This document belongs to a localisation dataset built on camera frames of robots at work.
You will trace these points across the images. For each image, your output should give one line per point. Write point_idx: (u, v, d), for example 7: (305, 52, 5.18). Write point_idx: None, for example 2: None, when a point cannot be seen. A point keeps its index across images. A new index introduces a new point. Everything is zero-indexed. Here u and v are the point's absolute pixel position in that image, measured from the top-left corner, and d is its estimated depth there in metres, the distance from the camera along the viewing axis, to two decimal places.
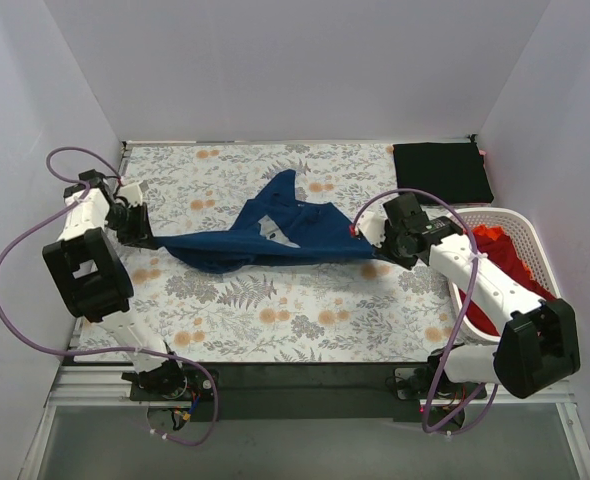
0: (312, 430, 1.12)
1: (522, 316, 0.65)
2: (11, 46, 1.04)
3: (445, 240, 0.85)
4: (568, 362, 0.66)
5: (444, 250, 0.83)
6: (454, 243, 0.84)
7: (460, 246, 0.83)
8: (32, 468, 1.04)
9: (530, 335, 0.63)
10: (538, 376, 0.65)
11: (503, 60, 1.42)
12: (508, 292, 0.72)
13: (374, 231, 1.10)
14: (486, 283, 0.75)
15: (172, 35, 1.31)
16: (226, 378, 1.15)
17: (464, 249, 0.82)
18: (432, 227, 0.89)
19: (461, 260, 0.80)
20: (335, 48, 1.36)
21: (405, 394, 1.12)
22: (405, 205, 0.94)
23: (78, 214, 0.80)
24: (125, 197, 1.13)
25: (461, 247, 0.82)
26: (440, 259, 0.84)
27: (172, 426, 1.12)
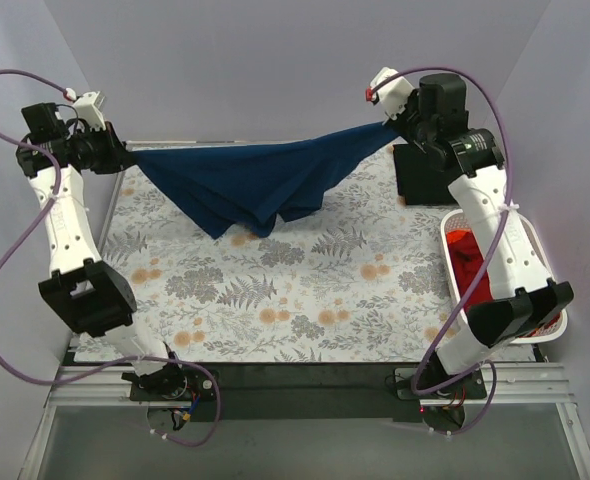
0: (312, 431, 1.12)
1: (523, 296, 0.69)
2: (10, 47, 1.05)
3: (481, 173, 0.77)
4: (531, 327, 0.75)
5: (476, 185, 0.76)
6: (489, 180, 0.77)
7: (494, 186, 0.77)
8: (32, 468, 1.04)
9: (521, 317, 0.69)
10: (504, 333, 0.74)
11: (503, 59, 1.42)
12: (522, 263, 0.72)
13: (393, 105, 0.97)
14: (504, 244, 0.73)
15: (171, 35, 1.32)
16: (226, 377, 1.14)
17: (496, 192, 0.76)
18: (471, 143, 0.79)
19: (490, 208, 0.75)
20: (334, 48, 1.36)
21: (406, 394, 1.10)
22: (450, 97, 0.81)
23: (64, 226, 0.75)
24: (83, 119, 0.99)
25: (494, 189, 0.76)
26: (465, 193, 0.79)
27: (172, 426, 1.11)
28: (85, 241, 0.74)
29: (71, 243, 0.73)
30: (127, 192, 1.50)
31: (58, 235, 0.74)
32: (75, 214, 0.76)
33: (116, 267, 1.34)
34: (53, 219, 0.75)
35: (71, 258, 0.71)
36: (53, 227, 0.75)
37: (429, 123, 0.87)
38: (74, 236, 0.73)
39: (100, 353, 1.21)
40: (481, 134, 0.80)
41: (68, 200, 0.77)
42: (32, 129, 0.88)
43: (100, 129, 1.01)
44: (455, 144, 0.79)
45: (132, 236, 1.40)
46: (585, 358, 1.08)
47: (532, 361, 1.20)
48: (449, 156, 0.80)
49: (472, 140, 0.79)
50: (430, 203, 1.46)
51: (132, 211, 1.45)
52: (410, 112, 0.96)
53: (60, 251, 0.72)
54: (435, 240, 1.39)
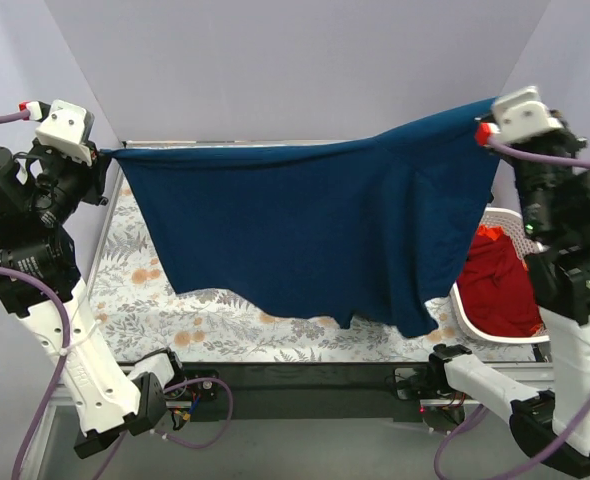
0: (313, 430, 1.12)
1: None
2: (10, 46, 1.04)
3: None
4: None
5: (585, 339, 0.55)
6: None
7: None
8: (32, 469, 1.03)
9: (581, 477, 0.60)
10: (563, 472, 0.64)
11: (504, 59, 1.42)
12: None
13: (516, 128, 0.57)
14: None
15: (173, 37, 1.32)
16: (227, 377, 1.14)
17: None
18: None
19: None
20: (336, 49, 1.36)
21: (406, 394, 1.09)
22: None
23: (87, 379, 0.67)
24: (57, 148, 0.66)
25: None
26: (562, 330, 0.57)
27: (172, 426, 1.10)
28: (116, 392, 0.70)
29: (102, 400, 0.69)
30: (127, 192, 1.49)
31: (82, 393, 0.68)
32: (100, 363, 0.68)
33: (116, 267, 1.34)
34: (76, 376, 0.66)
35: (110, 416, 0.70)
36: (74, 382, 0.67)
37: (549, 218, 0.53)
38: (104, 392, 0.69)
39: None
40: None
41: (86, 348, 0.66)
42: None
43: (80, 158, 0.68)
44: (583, 286, 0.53)
45: (132, 236, 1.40)
46: None
47: (532, 361, 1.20)
48: (558, 287, 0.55)
49: None
50: None
51: (132, 211, 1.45)
52: (528, 163, 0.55)
53: (91, 407, 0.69)
54: None
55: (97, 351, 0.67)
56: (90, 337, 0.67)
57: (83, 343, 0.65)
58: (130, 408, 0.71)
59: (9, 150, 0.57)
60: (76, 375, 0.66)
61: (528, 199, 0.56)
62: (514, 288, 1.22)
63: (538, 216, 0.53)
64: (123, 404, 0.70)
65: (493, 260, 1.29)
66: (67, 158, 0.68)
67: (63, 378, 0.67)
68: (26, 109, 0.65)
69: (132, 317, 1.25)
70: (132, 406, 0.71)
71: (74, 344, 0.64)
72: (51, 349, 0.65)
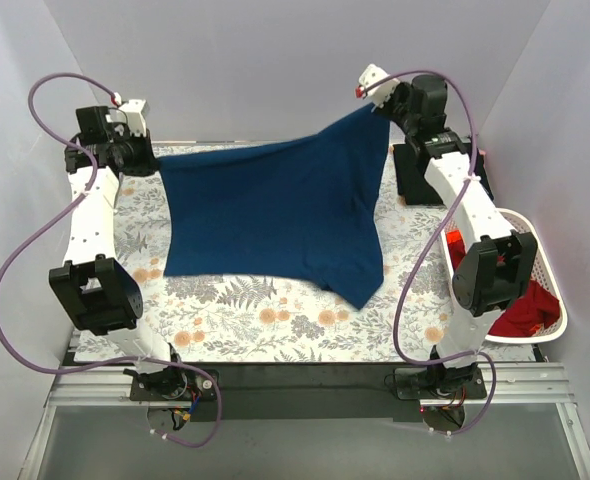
0: (312, 431, 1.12)
1: (488, 241, 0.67)
2: (11, 46, 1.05)
3: (446, 156, 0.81)
4: (514, 287, 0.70)
5: (441, 167, 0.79)
6: (454, 162, 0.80)
7: (458, 167, 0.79)
8: (31, 468, 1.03)
9: (485, 263, 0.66)
10: (487, 290, 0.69)
11: (503, 59, 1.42)
12: (484, 219, 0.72)
13: (379, 95, 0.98)
14: (468, 204, 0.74)
15: (172, 36, 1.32)
16: (227, 378, 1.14)
17: (461, 171, 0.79)
18: (437, 139, 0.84)
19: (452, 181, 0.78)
20: (334, 48, 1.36)
21: (405, 394, 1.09)
22: (434, 100, 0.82)
23: (89, 218, 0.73)
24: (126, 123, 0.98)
25: (458, 168, 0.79)
26: (435, 175, 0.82)
27: (172, 426, 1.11)
28: (104, 237, 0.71)
29: (90, 238, 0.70)
30: (127, 192, 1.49)
31: (79, 228, 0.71)
32: (104, 211, 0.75)
33: None
34: (82, 213, 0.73)
35: (85, 252, 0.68)
36: (77, 219, 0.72)
37: (410, 117, 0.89)
38: (95, 232, 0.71)
39: (100, 353, 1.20)
40: (448, 133, 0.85)
41: (101, 199, 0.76)
42: (82, 129, 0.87)
43: (140, 134, 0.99)
44: (428, 142, 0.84)
45: (132, 236, 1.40)
46: (585, 357, 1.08)
47: (532, 361, 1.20)
48: (420, 153, 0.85)
49: (442, 139, 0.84)
50: (429, 202, 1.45)
51: (132, 211, 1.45)
52: (394, 101, 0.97)
53: (77, 244, 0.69)
54: (435, 240, 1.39)
55: (106, 206, 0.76)
56: (107, 199, 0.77)
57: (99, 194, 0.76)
58: (104, 252, 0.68)
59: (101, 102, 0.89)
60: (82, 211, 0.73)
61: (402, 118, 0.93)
62: None
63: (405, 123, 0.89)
64: (104, 246, 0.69)
65: None
66: (136, 135, 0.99)
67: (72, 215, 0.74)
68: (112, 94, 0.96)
69: None
70: (107, 253, 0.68)
71: (93, 192, 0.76)
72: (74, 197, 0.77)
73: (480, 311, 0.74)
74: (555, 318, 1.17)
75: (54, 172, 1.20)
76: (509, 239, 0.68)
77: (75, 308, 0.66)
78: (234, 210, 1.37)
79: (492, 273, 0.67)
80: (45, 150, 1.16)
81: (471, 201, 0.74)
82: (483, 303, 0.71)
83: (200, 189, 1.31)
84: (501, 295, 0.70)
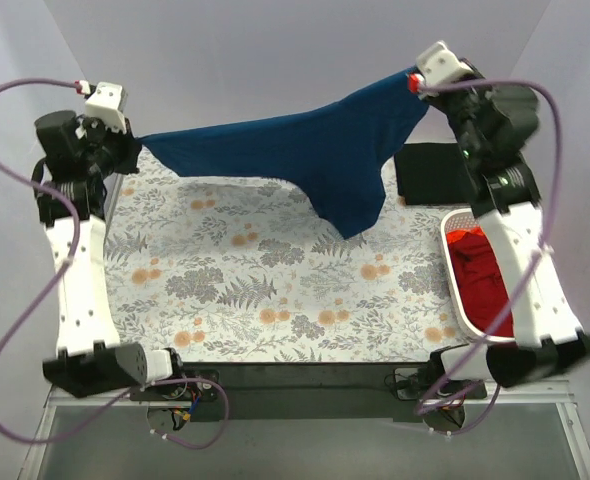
0: (312, 431, 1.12)
1: (547, 350, 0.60)
2: (10, 46, 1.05)
3: (517, 206, 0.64)
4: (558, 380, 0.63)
5: (508, 225, 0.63)
6: (525, 217, 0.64)
7: (529, 225, 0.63)
8: (32, 468, 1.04)
9: (540, 368, 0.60)
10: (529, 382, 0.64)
11: (504, 58, 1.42)
12: (549, 311, 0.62)
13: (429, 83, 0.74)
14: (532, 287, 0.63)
15: (171, 35, 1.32)
16: (227, 377, 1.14)
17: (531, 232, 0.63)
18: (507, 181, 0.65)
19: (520, 248, 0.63)
20: (334, 48, 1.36)
21: (406, 394, 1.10)
22: (517, 135, 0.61)
23: (77, 294, 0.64)
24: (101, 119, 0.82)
25: (529, 228, 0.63)
26: (494, 230, 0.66)
27: (172, 426, 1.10)
28: (99, 317, 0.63)
29: (82, 321, 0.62)
30: (127, 192, 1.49)
31: (69, 307, 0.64)
32: (93, 281, 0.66)
33: (117, 267, 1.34)
34: (68, 286, 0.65)
35: (81, 339, 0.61)
36: (65, 296, 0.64)
37: (477, 136, 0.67)
38: (87, 312, 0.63)
39: None
40: (521, 168, 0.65)
41: (87, 266, 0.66)
42: (50, 156, 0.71)
43: (118, 129, 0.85)
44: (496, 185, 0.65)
45: (132, 236, 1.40)
46: None
47: None
48: (481, 194, 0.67)
49: (514, 180, 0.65)
50: (429, 202, 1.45)
51: (132, 211, 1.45)
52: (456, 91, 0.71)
53: (69, 328, 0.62)
54: (435, 240, 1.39)
55: (94, 275, 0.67)
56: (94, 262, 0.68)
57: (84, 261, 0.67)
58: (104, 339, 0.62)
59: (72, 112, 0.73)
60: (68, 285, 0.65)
61: (461, 127, 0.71)
62: None
63: (469, 141, 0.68)
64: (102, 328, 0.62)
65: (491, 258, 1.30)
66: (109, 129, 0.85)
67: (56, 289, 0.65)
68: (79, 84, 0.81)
69: (133, 317, 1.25)
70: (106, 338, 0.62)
71: (79, 257, 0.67)
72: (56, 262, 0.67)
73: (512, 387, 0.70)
74: None
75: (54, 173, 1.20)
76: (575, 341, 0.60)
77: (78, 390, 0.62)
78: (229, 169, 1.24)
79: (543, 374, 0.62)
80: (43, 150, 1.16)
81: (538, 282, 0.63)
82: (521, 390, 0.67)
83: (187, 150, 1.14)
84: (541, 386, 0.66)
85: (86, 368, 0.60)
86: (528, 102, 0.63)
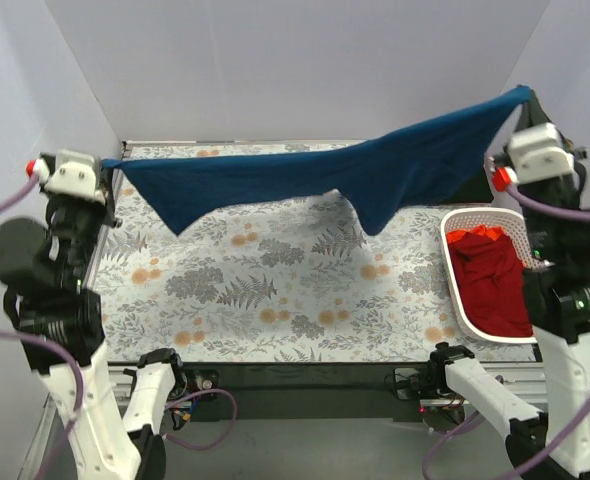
0: (313, 430, 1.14)
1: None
2: (12, 48, 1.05)
3: (586, 335, 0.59)
4: None
5: (572, 357, 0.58)
6: None
7: None
8: (31, 468, 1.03)
9: None
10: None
11: (504, 59, 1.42)
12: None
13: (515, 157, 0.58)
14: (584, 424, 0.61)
15: (173, 36, 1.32)
16: (226, 377, 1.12)
17: None
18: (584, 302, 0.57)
19: (581, 383, 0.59)
20: (336, 49, 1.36)
21: (406, 394, 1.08)
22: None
23: (90, 443, 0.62)
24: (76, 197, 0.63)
25: None
26: (553, 350, 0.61)
27: (171, 426, 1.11)
28: (118, 461, 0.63)
29: (102, 466, 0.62)
30: (127, 192, 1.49)
31: (86, 454, 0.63)
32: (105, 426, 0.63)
33: (116, 267, 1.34)
34: (80, 437, 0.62)
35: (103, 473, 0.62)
36: (79, 444, 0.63)
37: (554, 247, 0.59)
38: (105, 457, 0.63)
39: None
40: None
41: (94, 415, 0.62)
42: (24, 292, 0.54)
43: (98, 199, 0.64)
44: (571, 310, 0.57)
45: (132, 236, 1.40)
46: None
47: (532, 361, 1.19)
48: (548, 310, 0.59)
49: None
50: None
51: (132, 211, 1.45)
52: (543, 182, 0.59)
53: (90, 473, 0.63)
54: (435, 240, 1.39)
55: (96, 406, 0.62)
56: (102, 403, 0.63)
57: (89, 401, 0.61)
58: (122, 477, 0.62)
59: (41, 228, 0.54)
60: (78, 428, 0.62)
61: (535, 226, 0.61)
62: (514, 289, 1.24)
63: (542, 243, 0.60)
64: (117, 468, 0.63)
65: (493, 259, 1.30)
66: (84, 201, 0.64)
67: (69, 438, 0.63)
68: (34, 172, 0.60)
69: (132, 317, 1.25)
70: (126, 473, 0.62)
71: (84, 406, 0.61)
72: (63, 409, 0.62)
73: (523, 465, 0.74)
74: None
75: None
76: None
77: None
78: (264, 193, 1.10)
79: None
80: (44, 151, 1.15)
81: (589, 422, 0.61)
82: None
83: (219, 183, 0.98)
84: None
85: None
86: None
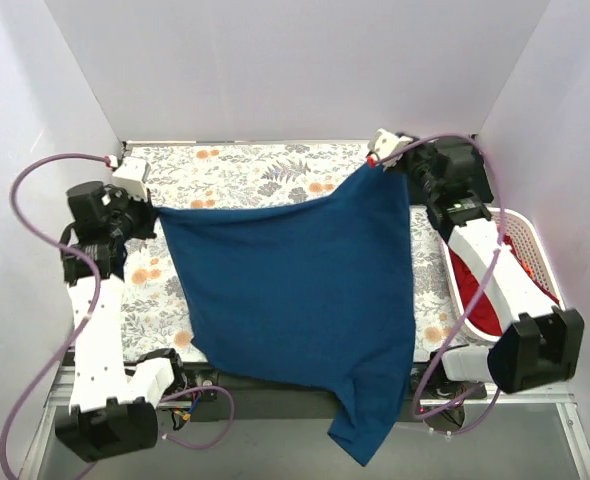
0: (313, 431, 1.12)
1: (529, 321, 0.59)
2: (13, 49, 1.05)
3: (472, 222, 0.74)
4: (561, 370, 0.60)
5: (466, 235, 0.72)
6: (481, 230, 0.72)
7: (486, 233, 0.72)
8: (31, 468, 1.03)
9: (534, 342, 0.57)
10: (530, 381, 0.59)
11: (504, 59, 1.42)
12: (523, 294, 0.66)
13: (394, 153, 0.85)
14: (501, 280, 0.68)
15: (173, 35, 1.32)
16: (226, 378, 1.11)
17: (489, 237, 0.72)
18: (460, 207, 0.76)
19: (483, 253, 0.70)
20: (335, 48, 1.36)
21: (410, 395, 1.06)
22: (464, 171, 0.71)
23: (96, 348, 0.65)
24: (125, 190, 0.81)
25: (485, 235, 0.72)
26: (461, 244, 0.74)
27: (172, 426, 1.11)
28: (114, 372, 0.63)
29: (97, 376, 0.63)
30: None
31: (84, 363, 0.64)
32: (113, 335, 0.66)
33: None
34: (86, 342, 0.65)
35: (94, 392, 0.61)
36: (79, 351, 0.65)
37: (430, 179, 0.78)
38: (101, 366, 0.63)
39: None
40: (474, 199, 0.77)
41: (108, 321, 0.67)
42: (76, 221, 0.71)
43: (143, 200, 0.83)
44: (451, 211, 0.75)
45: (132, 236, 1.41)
46: (584, 357, 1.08)
47: None
48: (442, 219, 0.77)
49: (466, 205, 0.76)
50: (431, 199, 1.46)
51: None
52: (408, 160, 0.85)
53: (83, 381, 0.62)
54: (435, 240, 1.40)
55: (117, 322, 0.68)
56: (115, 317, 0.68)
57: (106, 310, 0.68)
58: (116, 394, 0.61)
59: (101, 182, 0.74)
60: (89, 343, 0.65)
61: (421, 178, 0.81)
62: None
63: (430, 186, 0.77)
64: (118, 384, 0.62)
65: None
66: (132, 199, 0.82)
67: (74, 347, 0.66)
68: (107, 158, 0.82)
69: (132, 317, 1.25)
70: (118, 393, 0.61)
71: (99, 312, 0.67)
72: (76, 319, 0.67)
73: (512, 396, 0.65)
74: None
75: (55, 174, 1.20)
76: (550, 316, 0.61)
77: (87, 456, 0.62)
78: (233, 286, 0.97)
79: (533, 355, 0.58)
80: (43, 152, 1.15)
81: (503, 272, 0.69)
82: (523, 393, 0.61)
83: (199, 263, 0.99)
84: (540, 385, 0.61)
85: (97, 424, 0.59)
86: (469, 147, 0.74)
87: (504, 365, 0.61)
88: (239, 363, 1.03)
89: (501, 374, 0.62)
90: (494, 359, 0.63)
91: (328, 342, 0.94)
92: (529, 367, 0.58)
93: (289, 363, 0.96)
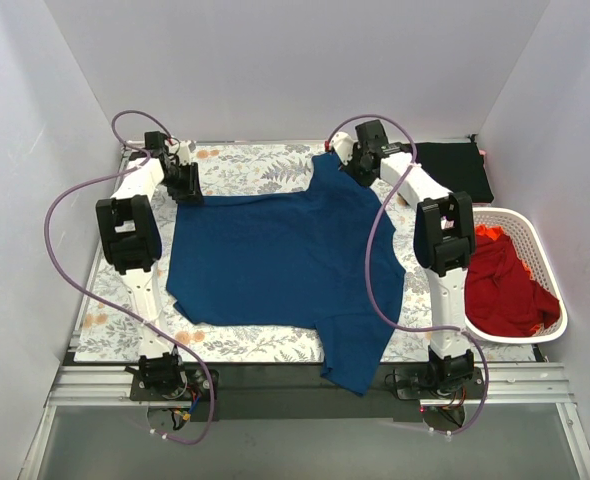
0: (313, 430, 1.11)
1: (430, 201, 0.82)
2: (11, 49, 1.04)
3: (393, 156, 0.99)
4: (466, 242, 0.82)
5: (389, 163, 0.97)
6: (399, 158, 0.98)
7: (403, 160, 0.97)
8: (32, 468, 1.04)
9: (435, 213, 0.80)
10: (441, 249, 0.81)
11: (504, 59, 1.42)
12: (426, 187, 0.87)
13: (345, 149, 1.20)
14: (412, 181, 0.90)
15: (173, 35, 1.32)
16: (227, 378, 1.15)
17: (405, 163, 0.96)
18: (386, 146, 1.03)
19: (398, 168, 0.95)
20: (334, 48, 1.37)
21: (406, 394, 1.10)
22: (372, 128, 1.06)
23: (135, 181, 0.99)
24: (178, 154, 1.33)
25: (404, 161, 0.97)
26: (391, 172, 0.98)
27: (172, 426, 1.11)
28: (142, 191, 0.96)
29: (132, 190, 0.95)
30: None
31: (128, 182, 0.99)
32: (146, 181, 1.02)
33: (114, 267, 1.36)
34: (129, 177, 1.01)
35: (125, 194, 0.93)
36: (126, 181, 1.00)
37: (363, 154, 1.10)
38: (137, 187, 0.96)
39: (100, 353, 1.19)
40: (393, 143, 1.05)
41: (147, 173, 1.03)
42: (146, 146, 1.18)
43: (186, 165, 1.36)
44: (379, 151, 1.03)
45: None
46: (584, 356, 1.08)
47: (532, 361, 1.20)
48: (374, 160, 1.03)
49: (389, 146, 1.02)
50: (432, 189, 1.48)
51: None
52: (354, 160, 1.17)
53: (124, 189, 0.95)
54: None
55: (148, 179, 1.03)
56: (151, 176, 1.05)
57: (145, 170, 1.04)
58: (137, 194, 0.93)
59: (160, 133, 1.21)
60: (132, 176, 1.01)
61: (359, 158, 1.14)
62: (514, 288, 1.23)
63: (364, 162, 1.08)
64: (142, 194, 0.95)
65: (492, 259, 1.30)
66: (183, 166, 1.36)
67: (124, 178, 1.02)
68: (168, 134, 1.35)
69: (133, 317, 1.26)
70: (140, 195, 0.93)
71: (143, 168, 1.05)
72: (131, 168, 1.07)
73: (443, 271, 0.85)
74: (555, 318, 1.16)
75: (55, 173, 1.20)
76: (449, 200, 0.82)
77: (108, 236, 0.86)
78: (241, 247, 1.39)
79: (437, 225, 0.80)
80: (44, 151, 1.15)
81: (414, 175, 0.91)
82: (439, 260, 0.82)
83: (217, 236, 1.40)
84: (453, 253, 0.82)
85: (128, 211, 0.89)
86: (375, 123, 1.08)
87: (422, 244, 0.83)
88: (234, 309, 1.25)
89: (424, 250, 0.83)
90: (417, 245, 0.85)
91: (306, 293, 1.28)
92: (435, 234, 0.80)
93: (272, 304, 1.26)
